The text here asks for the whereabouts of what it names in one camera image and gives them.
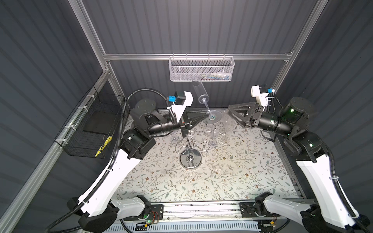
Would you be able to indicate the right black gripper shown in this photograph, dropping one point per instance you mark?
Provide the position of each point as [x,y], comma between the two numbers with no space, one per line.
[255,112]

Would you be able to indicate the chrome wine glass rack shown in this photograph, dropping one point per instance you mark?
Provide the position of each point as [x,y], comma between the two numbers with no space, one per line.
[191,158]

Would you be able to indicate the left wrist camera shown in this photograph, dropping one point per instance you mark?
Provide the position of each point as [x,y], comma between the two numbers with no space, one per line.
[180,100]

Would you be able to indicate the white wire mesh basket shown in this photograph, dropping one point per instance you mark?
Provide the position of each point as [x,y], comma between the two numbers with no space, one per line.
[186,69]

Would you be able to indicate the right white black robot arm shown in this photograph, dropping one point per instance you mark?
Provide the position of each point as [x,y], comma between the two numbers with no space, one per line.
[332,212]

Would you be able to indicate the items in white basket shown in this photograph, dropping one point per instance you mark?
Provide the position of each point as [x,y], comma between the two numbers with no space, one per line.
[216,76]

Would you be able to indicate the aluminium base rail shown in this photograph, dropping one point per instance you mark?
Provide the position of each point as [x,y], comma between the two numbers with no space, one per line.
[211,216]

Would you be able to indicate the floral table mat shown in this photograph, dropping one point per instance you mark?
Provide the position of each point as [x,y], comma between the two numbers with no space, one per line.
[248,166]

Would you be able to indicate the yellow black striped tool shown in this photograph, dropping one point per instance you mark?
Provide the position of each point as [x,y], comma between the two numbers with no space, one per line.
[103,146]

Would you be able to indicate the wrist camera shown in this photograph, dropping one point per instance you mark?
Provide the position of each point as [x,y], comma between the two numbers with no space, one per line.
[180,100]
[262,99]

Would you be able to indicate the black wire basket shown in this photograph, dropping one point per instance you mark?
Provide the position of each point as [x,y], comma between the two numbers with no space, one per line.
[75,142]

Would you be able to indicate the black pad in basket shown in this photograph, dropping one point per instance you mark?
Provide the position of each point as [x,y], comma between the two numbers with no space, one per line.
[100,123]

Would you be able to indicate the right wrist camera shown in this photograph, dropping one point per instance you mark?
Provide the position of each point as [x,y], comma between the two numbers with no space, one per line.
[262,99]

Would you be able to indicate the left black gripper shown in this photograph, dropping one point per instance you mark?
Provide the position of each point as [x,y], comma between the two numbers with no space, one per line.
[184,122]

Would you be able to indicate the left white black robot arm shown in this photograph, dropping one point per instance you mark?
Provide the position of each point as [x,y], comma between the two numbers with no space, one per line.
[96,208]

